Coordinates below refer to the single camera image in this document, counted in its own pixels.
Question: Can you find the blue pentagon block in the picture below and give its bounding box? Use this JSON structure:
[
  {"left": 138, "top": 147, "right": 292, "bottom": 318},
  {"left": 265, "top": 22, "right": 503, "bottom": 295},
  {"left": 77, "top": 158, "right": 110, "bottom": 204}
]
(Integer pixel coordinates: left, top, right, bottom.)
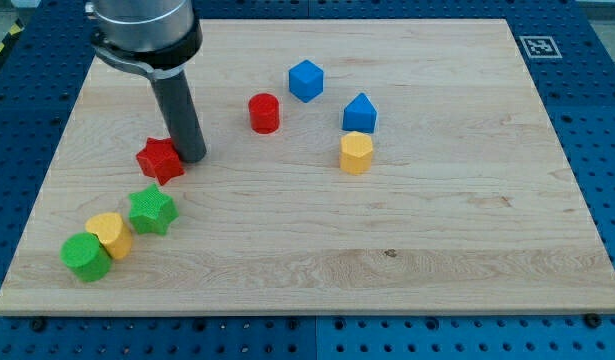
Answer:
[{"left": 342, "top": 93, "right": 378, "bottom": 134}]

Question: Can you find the wooden board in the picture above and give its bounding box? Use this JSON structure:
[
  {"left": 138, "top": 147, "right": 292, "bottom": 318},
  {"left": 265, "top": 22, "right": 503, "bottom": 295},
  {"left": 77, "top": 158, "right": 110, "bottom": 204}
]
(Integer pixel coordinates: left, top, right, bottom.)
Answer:
[{"left": 0, "top": 19, "right": 615, "bottom": 317}]

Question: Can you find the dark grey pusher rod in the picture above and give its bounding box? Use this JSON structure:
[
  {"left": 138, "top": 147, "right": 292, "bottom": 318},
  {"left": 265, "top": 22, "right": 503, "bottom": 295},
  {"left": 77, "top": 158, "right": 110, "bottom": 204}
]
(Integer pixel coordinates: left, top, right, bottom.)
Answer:
[{"left": 151, "top": 69, "right": 207, "bottom": 163}]

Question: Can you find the green cylinder block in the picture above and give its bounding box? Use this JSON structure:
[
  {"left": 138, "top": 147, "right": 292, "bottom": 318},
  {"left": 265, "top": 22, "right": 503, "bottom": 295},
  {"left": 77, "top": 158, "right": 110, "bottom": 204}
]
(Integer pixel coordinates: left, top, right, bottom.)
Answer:
[{"left": 60, "top": 232, "right": 112, "bottom": 282}]

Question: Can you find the red star block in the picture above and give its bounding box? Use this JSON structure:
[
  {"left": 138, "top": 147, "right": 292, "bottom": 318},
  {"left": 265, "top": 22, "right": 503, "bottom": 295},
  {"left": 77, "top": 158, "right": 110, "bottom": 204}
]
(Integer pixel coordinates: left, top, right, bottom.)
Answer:
[{"left": 136, "top": 137, "right": 185, "bottom": 185}]

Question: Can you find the yellow hexagon block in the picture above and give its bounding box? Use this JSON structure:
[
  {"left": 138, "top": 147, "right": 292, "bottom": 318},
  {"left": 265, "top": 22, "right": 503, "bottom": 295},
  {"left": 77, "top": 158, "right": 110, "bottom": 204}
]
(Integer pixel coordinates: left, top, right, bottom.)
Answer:
[{"left": 339, "top": 131, "right": 374, "bottom": 175}]

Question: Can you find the blue cube block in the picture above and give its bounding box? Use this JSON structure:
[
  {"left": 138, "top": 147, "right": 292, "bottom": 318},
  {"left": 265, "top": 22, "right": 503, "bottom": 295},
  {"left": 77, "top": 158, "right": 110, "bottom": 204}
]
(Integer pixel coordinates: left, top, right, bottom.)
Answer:
[{"left": 288, "top": 60, "right": 324, "bottom": 103}]

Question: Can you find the red cylinder block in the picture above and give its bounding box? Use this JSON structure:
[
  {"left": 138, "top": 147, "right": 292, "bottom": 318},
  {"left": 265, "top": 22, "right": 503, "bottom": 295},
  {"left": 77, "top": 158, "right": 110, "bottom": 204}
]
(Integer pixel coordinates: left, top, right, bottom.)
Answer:
[{"left": 248, "top": 93, "right": 280, "bottom": 134}]

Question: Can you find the white fiducial marker tag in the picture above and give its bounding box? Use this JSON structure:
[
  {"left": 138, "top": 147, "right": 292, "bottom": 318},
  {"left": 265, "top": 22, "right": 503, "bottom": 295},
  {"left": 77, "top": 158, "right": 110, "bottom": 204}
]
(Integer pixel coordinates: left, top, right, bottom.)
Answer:
[{"left": 519, "top": 35, "right": 562, "bottom": 59}]

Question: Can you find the green star block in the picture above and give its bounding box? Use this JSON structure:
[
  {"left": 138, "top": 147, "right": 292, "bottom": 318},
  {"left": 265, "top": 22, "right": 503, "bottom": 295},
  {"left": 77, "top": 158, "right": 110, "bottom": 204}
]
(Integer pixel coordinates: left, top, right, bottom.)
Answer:
[{"left": 128, "top": 184, "right": 179, "bottom": 236}]

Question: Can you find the yellow heart block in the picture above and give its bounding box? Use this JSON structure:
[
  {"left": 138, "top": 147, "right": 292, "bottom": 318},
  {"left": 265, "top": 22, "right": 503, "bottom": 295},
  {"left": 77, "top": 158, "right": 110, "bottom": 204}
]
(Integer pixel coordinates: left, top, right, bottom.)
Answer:
[{"left": 85, "top": 212, "right": 133, "bottom": 260}]

